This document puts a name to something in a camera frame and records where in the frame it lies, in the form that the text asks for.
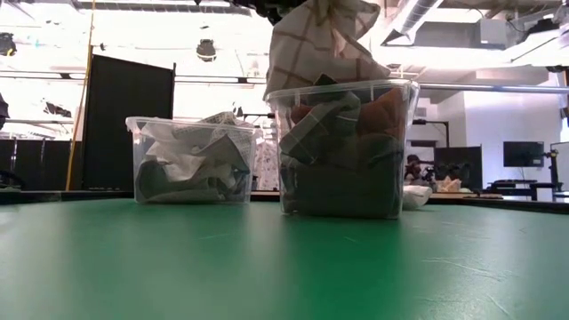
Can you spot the grey horizontal pipe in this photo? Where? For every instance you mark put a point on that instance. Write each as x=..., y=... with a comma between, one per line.
x=489, y=89

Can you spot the plain white towel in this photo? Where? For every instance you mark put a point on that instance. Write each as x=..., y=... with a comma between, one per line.
x=178, y=155

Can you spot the black monitor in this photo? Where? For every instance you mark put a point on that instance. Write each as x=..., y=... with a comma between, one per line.
x=523, y=154

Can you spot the grey white-checked towel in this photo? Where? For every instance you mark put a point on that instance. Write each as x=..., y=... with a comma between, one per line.
x=320, y=129

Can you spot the white brown-checked towel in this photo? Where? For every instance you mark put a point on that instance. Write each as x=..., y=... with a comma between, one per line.
x=311, y=49

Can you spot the white dotted towel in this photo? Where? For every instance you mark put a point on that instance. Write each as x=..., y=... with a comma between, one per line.
x=231, y=129

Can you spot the white crumpled cloth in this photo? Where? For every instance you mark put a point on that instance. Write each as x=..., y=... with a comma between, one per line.
x=417, y=196

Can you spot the dark grey waffle towel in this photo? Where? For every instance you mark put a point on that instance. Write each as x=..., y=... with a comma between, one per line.
x=347, y=191

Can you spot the person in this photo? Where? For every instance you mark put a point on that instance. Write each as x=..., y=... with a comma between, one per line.
x=414, y=166

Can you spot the black ceiling lamp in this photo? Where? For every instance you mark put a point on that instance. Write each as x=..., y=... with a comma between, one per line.
x=6, y=44
x=206, y=50

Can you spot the black standing panel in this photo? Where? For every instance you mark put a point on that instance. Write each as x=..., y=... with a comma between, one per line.
x=129, y=124

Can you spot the clear plastic bin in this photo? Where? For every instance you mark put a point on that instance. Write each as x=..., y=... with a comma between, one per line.
x=138, y=133
x=409, y=133

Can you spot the grey ceiling duct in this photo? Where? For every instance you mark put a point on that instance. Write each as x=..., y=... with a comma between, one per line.
x=413, y=15

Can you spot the black equipment stand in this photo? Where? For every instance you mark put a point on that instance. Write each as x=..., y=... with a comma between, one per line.
x=553, y=169

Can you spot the black partition panel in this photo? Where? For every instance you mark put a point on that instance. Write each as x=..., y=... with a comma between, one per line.
x=462, y=164

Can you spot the yellow pole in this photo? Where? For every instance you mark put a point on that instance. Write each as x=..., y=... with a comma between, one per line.
x=82, y=98

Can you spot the dark background bench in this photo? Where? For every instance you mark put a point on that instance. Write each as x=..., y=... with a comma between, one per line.
x=520, y=186

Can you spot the grey ceiling unit box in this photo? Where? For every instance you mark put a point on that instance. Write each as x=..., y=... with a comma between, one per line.
x=493, y=31

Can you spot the black table edge rail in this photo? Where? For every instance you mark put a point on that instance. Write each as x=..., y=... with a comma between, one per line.
x=511, y=205

